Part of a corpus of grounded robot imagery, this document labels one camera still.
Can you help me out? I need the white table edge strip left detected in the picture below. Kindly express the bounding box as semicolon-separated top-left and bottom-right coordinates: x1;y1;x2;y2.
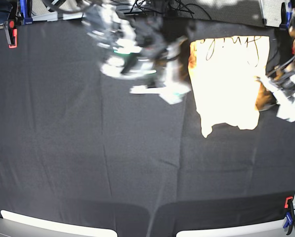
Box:
0;210;93;237

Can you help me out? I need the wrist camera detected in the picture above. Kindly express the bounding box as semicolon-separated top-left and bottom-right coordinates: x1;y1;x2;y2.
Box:
159;87;191;105
276;98;295;122

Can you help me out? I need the red black clamp far left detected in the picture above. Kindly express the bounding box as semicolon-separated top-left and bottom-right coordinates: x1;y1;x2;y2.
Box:
3;20;17;48

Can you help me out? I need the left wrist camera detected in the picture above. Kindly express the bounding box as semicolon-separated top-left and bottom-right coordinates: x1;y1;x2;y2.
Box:
276;98;295;122

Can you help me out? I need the white table edge strip right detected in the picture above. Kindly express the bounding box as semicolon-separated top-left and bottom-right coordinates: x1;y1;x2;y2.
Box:
176;219;285;237

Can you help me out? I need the yellow t-shirt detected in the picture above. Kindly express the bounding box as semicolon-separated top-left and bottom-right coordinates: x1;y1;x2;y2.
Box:
188;36;270;137

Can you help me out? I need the blue clamp far left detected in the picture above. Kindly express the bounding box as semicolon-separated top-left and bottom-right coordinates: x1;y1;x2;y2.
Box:
20;0;33;25

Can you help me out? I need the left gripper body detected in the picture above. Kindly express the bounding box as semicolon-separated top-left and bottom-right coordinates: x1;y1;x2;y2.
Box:
254;66;295;106

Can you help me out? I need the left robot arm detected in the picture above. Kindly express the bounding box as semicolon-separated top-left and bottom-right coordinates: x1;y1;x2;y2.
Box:
266;0;295;101

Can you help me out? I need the red black clamp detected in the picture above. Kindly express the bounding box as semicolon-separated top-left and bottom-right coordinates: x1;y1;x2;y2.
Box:
3;20;17;48
284;196;294;210

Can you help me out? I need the blue clamp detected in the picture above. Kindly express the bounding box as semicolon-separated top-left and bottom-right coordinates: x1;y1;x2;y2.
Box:
283;208;295;236
20;0;33;25

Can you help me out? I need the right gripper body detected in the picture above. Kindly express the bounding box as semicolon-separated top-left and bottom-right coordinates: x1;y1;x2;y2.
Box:
130;36;191;95

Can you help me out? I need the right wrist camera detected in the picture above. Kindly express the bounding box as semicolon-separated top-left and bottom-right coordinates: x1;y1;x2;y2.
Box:
159;87;191;105

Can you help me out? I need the white table edge strip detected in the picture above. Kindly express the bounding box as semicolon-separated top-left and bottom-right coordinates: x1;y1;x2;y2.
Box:
0;210;93;237
176;219;285;237

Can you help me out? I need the aluminium rail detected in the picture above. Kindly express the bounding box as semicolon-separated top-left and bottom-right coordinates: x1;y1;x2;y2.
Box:
32;12;86;22

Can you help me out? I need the black table cloth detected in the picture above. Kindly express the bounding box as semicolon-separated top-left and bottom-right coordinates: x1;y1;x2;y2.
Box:
0;20;295;237

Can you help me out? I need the black cable bundle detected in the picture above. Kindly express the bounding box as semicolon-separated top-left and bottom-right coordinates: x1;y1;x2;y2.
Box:
129;0;212;19

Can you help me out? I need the red black clamp near right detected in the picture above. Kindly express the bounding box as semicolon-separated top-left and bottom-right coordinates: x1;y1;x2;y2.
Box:
284;196;294;210

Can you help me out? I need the blue clamp near right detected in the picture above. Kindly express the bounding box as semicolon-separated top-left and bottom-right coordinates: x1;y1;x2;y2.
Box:
283;208;295;236

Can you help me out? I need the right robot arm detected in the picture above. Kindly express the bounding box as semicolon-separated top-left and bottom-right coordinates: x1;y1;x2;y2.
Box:
83;0;191;102

